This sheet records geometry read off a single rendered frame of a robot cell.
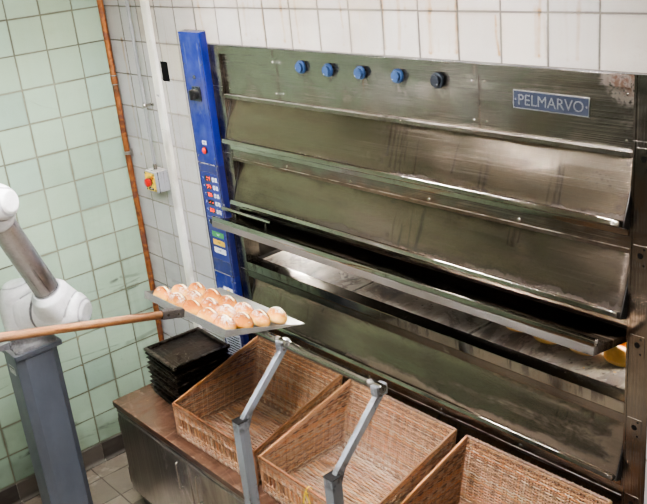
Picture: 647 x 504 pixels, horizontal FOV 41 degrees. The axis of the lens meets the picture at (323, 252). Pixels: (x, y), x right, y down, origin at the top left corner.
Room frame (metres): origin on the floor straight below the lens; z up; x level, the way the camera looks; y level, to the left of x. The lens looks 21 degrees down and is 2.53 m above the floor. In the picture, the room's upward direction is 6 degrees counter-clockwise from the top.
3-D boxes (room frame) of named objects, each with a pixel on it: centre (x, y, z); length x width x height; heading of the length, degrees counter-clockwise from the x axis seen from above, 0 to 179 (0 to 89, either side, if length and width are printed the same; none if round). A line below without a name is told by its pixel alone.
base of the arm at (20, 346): (3.29, 1.28, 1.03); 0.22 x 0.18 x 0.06; 129
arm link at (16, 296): (3.30, 1.25, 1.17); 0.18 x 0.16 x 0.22; 70
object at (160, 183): (3.95, 0.74, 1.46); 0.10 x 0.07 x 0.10; 39
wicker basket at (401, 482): (2.63, -0.04, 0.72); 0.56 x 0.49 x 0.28; 38
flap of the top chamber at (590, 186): (2.81, -0.24, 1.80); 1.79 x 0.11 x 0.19; 39
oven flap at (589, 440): (2.81, -0.24, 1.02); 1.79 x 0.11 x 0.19; 39
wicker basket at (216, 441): (3.09, 0.33, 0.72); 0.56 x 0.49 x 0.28; 40
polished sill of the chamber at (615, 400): (2.83, -0.26, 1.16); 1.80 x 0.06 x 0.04; 39
